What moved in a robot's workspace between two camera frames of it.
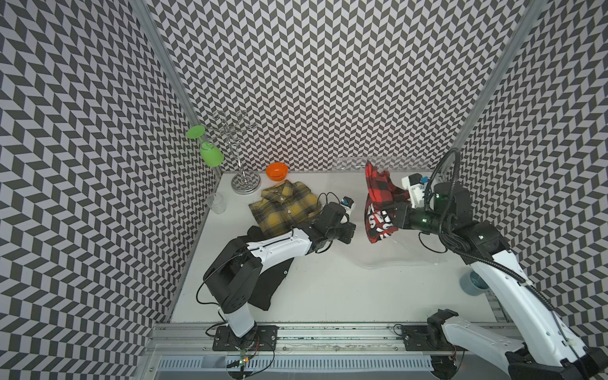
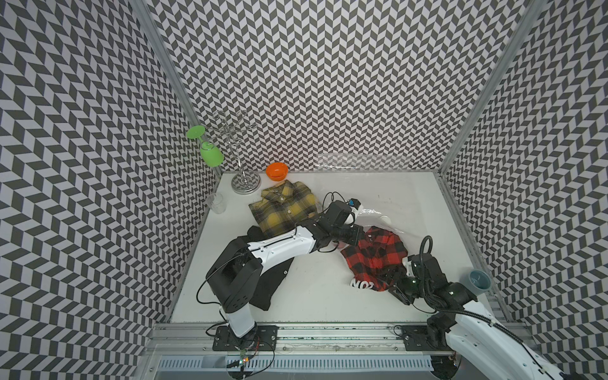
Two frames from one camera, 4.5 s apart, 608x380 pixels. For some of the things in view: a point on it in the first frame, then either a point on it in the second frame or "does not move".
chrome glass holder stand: [245, 182] does not move
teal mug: [472, 285] does not move
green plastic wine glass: [209, 152] does not move
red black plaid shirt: [382, 196] -> [376, 256]
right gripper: [402, 216] -> [399, 292]
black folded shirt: [271, 276] does not move
